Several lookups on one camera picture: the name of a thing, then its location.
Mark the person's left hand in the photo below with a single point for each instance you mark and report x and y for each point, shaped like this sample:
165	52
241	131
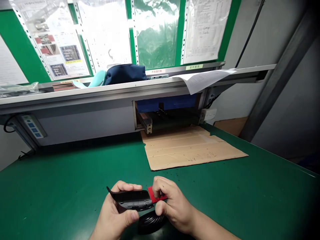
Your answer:
110	220

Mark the person's right hand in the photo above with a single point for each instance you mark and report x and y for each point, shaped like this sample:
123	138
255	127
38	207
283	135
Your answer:
176	207

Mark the red scraper tool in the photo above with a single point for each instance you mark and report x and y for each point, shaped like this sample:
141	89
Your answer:
153	193

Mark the black plastic cover part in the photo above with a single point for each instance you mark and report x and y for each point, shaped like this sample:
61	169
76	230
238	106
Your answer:
133	200

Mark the black ribbed oval part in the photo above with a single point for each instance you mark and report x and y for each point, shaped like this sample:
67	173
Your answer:
150	221

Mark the flat brown cardboard sheet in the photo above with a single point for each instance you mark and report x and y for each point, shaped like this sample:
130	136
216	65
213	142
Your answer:
190	148

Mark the green table mat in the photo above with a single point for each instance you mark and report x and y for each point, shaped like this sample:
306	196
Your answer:
62	180

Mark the conveyor opening with belt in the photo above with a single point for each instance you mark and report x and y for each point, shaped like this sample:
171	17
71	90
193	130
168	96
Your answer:
170	112

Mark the brown cardboard box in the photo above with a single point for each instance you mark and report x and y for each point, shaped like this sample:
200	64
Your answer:
231	126

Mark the white power strip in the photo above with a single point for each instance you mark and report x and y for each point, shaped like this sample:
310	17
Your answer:
32	125

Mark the grey metal shelf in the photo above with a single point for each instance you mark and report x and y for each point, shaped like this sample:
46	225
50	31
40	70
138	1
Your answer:
100	95

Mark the loose white paper sheet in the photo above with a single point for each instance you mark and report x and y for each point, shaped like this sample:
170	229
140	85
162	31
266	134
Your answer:
200	80

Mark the grey-blue flat device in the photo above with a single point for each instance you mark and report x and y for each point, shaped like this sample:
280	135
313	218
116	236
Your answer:
157	76

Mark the teal fabric item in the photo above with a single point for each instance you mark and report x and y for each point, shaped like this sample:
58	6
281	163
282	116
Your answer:
96	80

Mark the stack of red-brown pads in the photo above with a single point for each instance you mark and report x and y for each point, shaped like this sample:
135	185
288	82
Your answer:
63	85

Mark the navy blue fabric bag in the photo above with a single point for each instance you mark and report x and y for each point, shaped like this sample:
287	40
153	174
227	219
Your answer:
125	74

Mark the clear plastic bag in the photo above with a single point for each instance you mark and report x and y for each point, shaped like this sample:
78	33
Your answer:
17	88

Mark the empty clear plastic sleeve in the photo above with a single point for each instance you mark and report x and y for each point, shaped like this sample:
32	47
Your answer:
156	35

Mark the white table form sheet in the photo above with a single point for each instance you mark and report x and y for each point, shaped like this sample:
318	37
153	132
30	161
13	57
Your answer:
206	30

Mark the plain white document sheet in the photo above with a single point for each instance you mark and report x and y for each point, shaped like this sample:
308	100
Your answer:
10	65

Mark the glare-lit white document sheet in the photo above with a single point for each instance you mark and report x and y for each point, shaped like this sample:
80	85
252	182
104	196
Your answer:
105	32

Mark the instruction sheet with photos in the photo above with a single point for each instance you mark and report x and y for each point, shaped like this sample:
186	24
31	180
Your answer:
55	40

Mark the green notice board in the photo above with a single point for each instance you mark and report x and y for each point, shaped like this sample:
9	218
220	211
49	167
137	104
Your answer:
15	37

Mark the white wall socket box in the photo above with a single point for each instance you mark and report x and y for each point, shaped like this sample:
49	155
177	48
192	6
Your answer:
208	114

